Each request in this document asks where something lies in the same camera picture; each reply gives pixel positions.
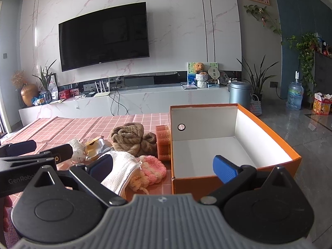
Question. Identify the blue water jug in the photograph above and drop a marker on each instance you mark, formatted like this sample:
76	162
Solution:
295	94

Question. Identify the potted long-leaf plant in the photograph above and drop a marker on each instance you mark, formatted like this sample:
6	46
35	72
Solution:
257	76

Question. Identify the brown fluffy towel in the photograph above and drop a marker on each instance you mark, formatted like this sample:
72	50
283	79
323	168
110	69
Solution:
132	138

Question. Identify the woven small basket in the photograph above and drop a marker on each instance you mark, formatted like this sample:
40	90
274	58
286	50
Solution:
255	105

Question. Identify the pink yellow knitted item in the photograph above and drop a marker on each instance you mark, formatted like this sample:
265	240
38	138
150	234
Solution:
150	171

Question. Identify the white marble tv console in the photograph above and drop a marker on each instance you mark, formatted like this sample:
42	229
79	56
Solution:
122	102

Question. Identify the white cloth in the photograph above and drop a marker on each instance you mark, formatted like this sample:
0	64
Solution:
124	167

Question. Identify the golden round vase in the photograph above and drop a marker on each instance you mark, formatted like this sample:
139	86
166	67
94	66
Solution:
28	92

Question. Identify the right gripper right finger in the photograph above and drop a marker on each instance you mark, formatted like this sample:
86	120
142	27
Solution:
235	179

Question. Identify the red gift box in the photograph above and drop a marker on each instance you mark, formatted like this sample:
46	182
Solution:
322	103

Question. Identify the orange silver snack packet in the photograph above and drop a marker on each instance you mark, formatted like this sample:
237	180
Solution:
95	148

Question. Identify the grey metal trash can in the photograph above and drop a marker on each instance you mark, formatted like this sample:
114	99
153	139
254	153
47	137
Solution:
239	93

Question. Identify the pink checkered tablecloth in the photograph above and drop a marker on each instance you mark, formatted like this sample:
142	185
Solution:
51	132

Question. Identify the hanging pothos plant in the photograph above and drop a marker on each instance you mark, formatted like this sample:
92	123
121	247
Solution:
298	54

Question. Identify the brown teddy bear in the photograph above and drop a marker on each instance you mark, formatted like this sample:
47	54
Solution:
199	67

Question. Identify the black flat television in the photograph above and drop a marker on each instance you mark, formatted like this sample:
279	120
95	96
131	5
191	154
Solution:
112	34

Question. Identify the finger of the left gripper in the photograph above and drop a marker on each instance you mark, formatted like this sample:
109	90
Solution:
60	153
17	149

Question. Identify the orange cardboard box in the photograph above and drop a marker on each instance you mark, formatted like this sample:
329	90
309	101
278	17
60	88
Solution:
201	132

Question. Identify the orange sponge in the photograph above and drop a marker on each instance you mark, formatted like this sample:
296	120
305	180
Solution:
163	142

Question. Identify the white wifi router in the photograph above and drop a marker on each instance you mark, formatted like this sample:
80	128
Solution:
101	90

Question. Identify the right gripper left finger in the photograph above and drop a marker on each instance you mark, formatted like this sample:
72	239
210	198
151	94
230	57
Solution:
89	178

